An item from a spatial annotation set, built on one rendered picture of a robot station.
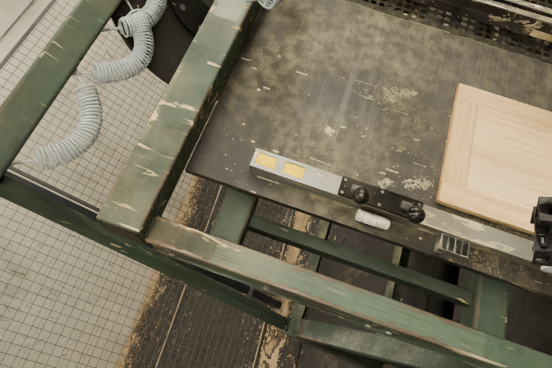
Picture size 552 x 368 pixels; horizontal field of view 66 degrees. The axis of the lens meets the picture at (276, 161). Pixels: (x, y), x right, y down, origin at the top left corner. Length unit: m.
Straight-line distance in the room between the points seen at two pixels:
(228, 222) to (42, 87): 0.68
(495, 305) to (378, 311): 0.32
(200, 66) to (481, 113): 0.77
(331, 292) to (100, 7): 1.11
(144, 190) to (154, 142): 0.12
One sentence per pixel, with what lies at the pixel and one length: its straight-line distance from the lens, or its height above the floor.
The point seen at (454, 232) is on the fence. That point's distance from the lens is 1.08.
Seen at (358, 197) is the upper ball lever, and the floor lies 1.54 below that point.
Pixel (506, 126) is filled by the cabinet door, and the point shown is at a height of 1.17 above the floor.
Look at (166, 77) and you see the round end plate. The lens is 1.59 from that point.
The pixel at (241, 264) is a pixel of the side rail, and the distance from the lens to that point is 0.94.
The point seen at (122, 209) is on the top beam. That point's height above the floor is 1.88.
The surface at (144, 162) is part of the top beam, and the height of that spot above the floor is 1.89.
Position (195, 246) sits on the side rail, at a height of 1.72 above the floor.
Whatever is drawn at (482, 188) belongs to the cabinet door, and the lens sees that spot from 1.19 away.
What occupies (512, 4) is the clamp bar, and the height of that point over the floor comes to 1.24.
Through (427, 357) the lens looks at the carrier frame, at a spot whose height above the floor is 0.79.
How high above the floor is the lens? 2.11
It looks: 27 degrees down
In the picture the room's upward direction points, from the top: 56 degrees counter-clockwise
